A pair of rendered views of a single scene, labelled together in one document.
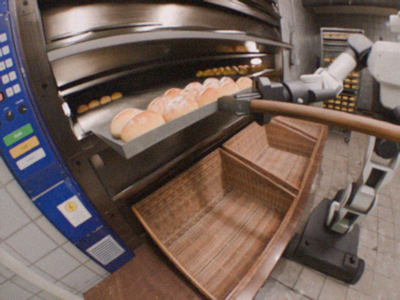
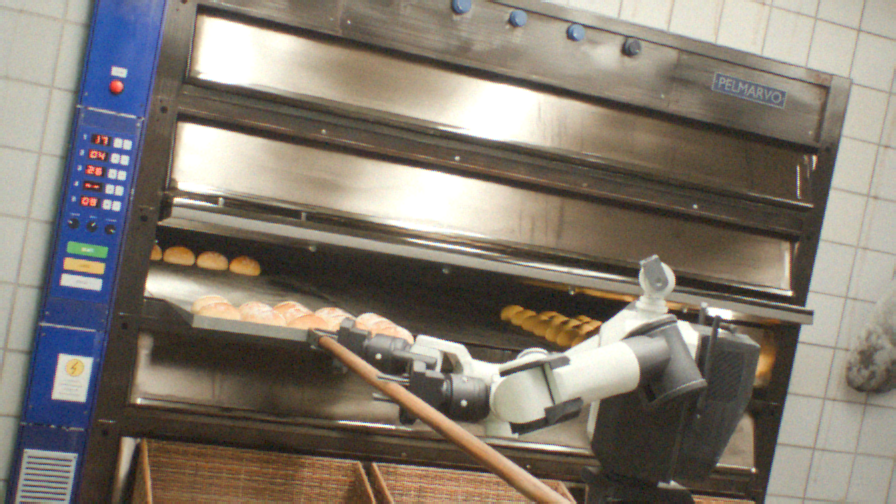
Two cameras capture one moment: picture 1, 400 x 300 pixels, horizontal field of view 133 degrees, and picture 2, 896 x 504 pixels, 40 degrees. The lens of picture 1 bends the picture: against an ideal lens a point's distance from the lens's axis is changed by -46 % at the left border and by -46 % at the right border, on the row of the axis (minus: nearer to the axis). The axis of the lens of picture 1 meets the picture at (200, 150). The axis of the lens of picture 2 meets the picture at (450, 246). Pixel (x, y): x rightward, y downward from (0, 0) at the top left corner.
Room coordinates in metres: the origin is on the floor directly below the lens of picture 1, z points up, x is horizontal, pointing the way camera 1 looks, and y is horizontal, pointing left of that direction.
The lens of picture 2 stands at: (-2.14, -1.23, 1.60)
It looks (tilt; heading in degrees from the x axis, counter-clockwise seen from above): 3 degrees down; 19
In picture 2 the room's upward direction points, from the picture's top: 11 degrees clockwise
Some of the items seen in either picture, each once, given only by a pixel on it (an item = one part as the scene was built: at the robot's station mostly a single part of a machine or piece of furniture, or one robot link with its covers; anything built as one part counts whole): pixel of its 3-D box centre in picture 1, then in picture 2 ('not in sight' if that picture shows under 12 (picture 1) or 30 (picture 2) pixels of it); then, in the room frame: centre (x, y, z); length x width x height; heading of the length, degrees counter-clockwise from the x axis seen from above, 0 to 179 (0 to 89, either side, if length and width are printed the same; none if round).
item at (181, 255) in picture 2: (94, 104); (179, 254); (1.24, 0.80, 1.21); 0.10 x 0.07 x 0.05; 133
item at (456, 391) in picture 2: not in sight; (436, 395); (0.08, -0.50, 1.19); 0.12 x 0.10 x 0.13; 125
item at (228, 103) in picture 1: (235, 104); (319, 338); (0.38, -0.11, 1.19); 0.09 x 0.04 x 0.03; 43
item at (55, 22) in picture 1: (230, 22); (512, 214); (1.00, -0.31, 1.54); 1.79 x 0.11 x 0.19; 130
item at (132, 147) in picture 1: (177, 100); (292, 321); (0.54, 0.04, 1.19); 0.55 x 0.36 x 0.03; 133
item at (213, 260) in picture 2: (105, 99); (213, 260); (1.31, 0.72, 1.21); 0.10 x 0.07 x 0.05; 131
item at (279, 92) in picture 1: (277, 99); (365, 350); (0.37, -0.22, 1.19); 0.12 x 0.10 x 0.13; 97
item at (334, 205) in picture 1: (340, 217); not in sight; (0.41, -0.94, 0.28); 0.21 x 0.20 x 0.13; 132
